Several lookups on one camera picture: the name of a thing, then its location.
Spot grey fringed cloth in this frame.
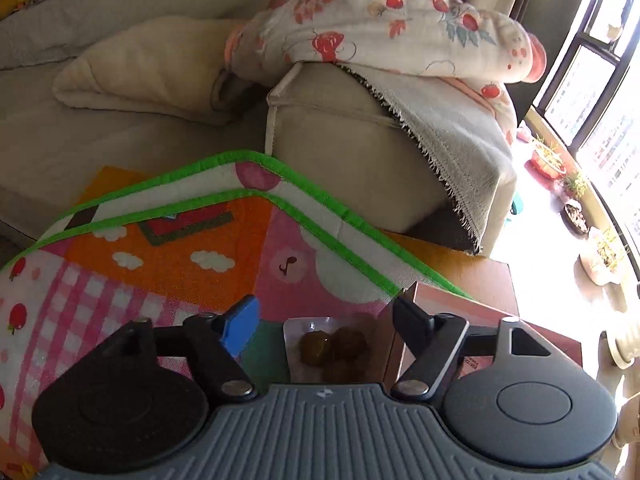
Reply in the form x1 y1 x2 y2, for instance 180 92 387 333
345 62 517 256

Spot dark window frame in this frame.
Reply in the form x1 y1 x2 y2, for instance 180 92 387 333
530 0 640 196

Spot small green potted plant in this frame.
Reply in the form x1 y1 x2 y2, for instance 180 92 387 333
562 172 589 197

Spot clear packet of brown balls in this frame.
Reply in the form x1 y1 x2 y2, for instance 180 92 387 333
282 312 383 386

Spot floral quilt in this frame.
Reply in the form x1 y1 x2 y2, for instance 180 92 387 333
222 0 548 146

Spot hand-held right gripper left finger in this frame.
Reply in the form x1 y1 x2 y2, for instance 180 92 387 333
102 295 261 402

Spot beige sofa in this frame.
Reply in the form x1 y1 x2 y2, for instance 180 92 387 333
0 0 518 256

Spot beige round container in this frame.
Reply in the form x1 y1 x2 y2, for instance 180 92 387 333
602 305 640 368

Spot colourful play mat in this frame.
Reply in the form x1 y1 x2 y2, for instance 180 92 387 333
0 150 473 480

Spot white plant pot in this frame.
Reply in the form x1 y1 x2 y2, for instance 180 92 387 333
579 227 628 286

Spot dark dish on windowsill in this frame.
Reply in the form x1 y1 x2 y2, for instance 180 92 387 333
562 200 591 236

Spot pink cardboard box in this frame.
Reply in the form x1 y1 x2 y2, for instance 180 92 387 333
382 281 585 386

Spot folded beige blanket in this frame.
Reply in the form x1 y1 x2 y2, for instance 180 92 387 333
52 16 251 126

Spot red plant pot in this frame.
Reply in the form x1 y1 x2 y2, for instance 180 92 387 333
530 137 568 181

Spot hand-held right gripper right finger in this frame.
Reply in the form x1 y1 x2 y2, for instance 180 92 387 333
390 297 548 402

